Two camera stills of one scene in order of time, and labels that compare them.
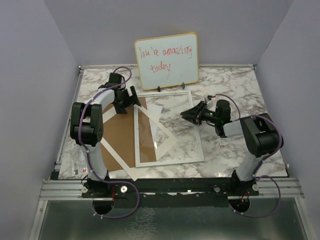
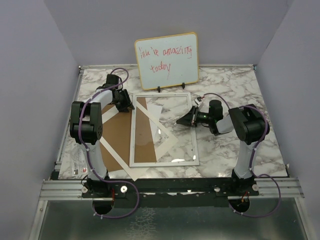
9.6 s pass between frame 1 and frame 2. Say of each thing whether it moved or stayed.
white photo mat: stayed
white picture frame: moved
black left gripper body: stayed
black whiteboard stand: stayed
